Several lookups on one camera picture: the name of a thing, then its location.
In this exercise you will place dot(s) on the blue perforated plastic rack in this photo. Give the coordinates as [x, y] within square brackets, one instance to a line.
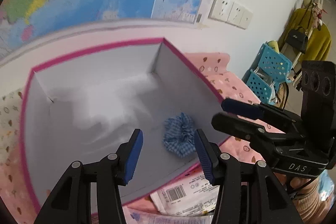
[268, 71]

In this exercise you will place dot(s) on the right forearm pink sleeve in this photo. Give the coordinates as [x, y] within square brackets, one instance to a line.
[314, 201]

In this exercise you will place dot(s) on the blue gingham scrunchie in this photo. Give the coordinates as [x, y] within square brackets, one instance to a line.
[178, 137]

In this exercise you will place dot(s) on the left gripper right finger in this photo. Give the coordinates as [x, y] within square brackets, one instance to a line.
[207, 157]

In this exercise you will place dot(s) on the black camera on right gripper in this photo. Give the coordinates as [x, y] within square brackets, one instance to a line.
[318, 104]

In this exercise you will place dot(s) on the pink cardboard box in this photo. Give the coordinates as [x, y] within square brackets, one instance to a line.
[82, 106]

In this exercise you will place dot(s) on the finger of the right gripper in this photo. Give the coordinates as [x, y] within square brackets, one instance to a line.
[264, 112]
[243, 129]

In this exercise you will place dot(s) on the black handbag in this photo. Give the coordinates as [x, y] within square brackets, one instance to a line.
[297, 38]

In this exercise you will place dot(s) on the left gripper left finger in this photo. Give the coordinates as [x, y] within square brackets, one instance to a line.
[128, 155]

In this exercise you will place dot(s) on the white wet wipes pack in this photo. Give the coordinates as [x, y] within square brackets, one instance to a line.
[190, 195]

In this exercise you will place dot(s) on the person's right hand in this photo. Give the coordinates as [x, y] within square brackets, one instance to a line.
[305, 185]

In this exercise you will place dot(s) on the white wall socket panel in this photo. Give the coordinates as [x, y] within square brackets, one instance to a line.
[231, 12]

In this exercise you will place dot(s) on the mustard yellow coat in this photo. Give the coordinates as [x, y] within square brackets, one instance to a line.
[319, 43]

